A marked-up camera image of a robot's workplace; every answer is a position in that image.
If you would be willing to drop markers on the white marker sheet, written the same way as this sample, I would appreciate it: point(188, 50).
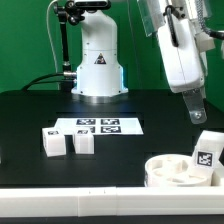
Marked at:
point(101, 126)

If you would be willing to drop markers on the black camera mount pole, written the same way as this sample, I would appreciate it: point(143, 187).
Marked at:
point(73, 12)

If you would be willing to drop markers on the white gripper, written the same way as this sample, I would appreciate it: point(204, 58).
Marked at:
point(183, 67)

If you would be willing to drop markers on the white round stool seat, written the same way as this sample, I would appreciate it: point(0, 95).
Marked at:
point(170, 170)

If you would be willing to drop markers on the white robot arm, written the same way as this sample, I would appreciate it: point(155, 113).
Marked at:
point(100, 77)

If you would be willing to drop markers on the white L-shaped wall fixture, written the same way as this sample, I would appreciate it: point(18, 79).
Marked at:
point(114, 201)

